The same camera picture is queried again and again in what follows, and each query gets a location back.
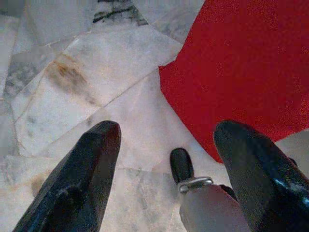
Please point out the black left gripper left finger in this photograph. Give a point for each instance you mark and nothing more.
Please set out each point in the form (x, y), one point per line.
(79, 174)

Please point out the red pillow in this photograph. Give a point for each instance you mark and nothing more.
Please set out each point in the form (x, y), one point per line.
(241, 72)

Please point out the grey robot leg, black foot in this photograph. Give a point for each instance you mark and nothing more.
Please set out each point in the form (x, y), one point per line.
(207, 207)

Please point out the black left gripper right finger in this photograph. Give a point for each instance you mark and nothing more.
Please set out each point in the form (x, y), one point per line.
(260, 178)

